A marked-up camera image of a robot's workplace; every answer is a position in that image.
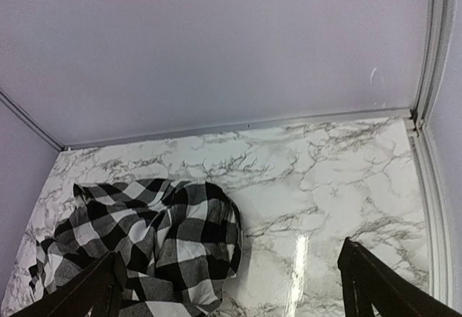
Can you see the black white plaid shirt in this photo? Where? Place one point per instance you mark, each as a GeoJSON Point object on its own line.
{"type": "Point", "coordinates": [179, 240]}

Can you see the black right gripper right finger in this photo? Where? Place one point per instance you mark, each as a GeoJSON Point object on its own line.
{"type": "Point", "coordinates": [369, 285]}

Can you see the aluminium frame post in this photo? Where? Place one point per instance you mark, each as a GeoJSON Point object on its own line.
{"type": "Point", "coordinates": [28, 120]}
{"type": "Point", "coordinates": [441, 16]}

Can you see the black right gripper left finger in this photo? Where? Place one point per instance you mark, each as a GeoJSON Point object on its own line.
{"type": "Point", "coordinates": [96, 290]}

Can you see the left aluminium frame post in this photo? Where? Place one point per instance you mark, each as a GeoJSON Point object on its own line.
{"type": "Point", "coordinates": [28, 120]}

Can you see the right aluminium frame post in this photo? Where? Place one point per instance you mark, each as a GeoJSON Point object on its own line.
{"type": "Point", "coordinates": [441, 16]}

